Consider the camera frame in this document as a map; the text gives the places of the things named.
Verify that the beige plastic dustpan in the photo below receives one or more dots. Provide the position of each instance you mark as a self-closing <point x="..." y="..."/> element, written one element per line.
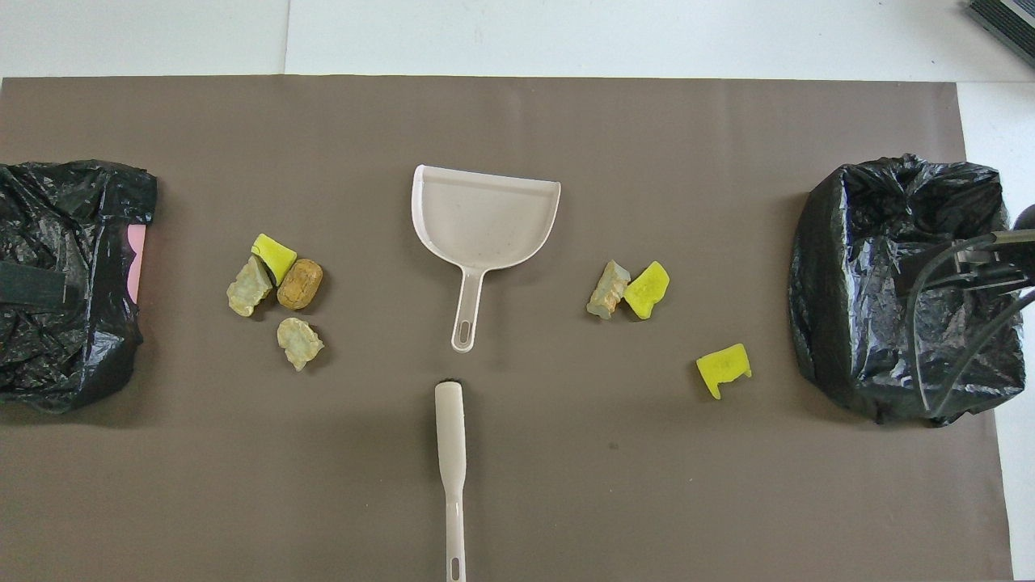
<point x="485" y="218"/>

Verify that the pale ridged bread piece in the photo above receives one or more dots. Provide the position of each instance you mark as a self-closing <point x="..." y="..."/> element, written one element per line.
<point x="608" y="291"/>
<point x="299" y="341"/>

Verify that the yellow sponge piece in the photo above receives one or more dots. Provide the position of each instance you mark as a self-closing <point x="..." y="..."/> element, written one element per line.
<point x="647" y="291"/>
<point x="275" y="255"/>
<point x="724" y="365"/>

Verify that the beige hand brush black bristles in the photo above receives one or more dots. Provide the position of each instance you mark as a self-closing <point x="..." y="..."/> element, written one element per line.
<point x="449" y="428"/>

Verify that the brown bread roll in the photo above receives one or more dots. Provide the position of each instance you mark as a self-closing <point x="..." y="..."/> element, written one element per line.
<point x="299" y="283"/>

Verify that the pale bread chunk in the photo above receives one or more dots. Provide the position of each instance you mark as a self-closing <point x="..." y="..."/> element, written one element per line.
<point x="247" y="287"/>

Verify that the pink plastic bin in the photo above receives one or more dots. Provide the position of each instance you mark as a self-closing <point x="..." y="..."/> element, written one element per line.
<point x="136" y="259"/>

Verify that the black trash bag pink bin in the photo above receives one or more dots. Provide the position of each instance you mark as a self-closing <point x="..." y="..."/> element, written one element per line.
<point x="48" y="210"/>

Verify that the brown paper table mat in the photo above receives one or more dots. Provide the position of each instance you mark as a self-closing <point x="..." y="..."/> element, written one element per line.
<point x="517" y="121"/>

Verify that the dark ridged device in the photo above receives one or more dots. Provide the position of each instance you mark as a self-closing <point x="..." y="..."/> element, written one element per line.
<point x="1011" y="20"/>

